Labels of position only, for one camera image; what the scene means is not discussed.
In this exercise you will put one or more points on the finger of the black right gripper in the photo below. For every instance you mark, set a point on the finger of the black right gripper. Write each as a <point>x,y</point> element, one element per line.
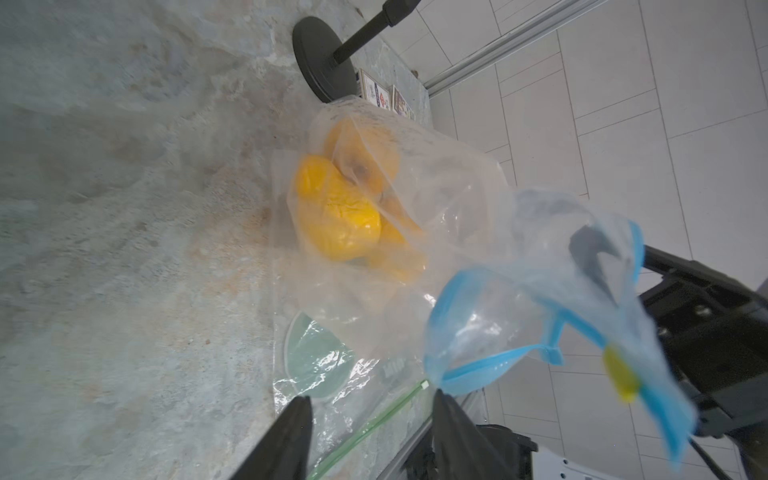
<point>599,263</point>

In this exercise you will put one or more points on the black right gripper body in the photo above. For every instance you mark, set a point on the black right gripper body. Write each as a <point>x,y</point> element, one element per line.
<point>713,331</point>

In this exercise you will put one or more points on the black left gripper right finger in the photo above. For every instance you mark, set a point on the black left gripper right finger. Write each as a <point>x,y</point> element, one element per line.
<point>465,451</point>

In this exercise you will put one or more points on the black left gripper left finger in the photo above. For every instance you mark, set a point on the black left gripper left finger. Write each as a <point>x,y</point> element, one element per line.
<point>283,451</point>

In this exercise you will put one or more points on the blue zip-top bag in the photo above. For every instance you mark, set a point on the blue zip-top bag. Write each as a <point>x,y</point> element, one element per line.
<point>459,197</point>

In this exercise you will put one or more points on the yellow pear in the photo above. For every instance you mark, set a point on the yellow pear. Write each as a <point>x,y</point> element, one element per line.
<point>334,215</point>
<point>394,256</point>
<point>365,152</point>

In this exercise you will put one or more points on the green zip-top bag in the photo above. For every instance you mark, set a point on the green zip-top bag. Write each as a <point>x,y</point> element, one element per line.
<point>364,409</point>

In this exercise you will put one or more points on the white gold card box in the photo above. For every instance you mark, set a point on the white gold card box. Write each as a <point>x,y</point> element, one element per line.
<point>373,92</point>

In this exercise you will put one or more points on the black microphone stand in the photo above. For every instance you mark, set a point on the black microphone stand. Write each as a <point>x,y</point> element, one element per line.
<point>325,60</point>

